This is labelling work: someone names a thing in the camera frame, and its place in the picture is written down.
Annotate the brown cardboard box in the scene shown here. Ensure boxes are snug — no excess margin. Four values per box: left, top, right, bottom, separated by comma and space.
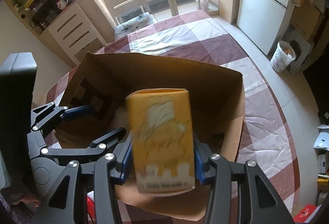
53, 51, 244, 208

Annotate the grey plastic mailer bag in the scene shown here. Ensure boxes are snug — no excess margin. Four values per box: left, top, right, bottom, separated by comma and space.
313, 124, 329, 152

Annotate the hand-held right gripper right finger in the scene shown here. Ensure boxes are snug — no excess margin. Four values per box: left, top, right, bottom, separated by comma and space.
193, 134, 295, 224

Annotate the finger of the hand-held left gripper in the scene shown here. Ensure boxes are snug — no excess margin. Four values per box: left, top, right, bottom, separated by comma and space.
30, 102, 96, 138
28, 127, 127, 163

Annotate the yellow cartoon carton box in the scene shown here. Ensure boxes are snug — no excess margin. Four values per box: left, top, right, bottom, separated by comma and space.
125, 88, 196, 195

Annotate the white refrigerator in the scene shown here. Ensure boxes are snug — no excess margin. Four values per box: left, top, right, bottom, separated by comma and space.
236, 0, 295, 56

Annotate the red box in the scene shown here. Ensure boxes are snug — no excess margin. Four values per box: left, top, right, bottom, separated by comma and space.
293, 204, 319, 224

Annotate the black cabinet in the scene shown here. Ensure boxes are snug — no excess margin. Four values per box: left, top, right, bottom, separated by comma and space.
303, 54, 329, 124

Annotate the grey plastic stool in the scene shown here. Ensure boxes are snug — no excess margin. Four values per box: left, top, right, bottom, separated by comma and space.
282, 30, 315, 75

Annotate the checked tablecloth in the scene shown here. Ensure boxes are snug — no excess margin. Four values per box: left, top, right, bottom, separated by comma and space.
33, 10, 301, 222

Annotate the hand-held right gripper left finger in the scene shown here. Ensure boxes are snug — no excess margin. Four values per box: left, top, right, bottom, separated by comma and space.
33, 134, 134, 224

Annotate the white drawer cabinet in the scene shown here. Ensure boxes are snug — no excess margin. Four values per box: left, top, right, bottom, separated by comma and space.
47, 3, 107, 65

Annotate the chair cushion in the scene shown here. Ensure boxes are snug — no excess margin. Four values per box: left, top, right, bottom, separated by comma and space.
113, 12, 158, 40

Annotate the patterned white wastebasket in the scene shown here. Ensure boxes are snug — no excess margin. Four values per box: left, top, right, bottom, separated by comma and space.
270, 41, 297, 73

